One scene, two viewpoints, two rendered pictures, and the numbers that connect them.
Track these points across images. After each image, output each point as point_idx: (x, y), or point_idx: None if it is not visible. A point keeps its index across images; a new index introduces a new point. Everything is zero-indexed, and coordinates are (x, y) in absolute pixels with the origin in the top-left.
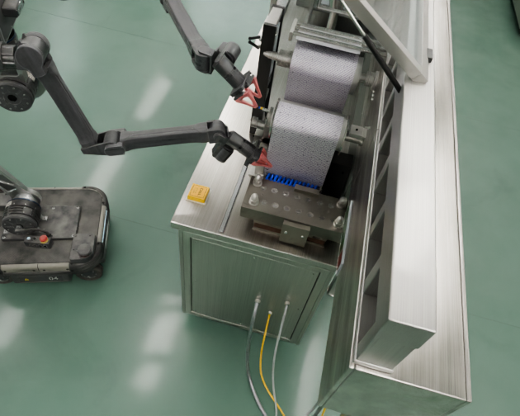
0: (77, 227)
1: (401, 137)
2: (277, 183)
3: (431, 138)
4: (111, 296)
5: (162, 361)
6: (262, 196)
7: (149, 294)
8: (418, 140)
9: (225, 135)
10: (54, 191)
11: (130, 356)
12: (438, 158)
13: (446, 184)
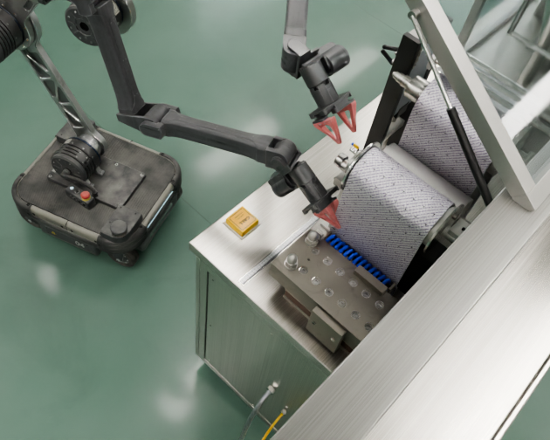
0: (128, 197)
1: (422, 278)
2: (338, 253)
3: (469, 299)
4: (132, 294)
5: (146, 399)
6: (307, 261)
7: (175, 312)
8: (443, 294)
9: (287, 164)
10: (128, 145)
11: (115, 375)
12: (532, 327)
13: (515, 373)
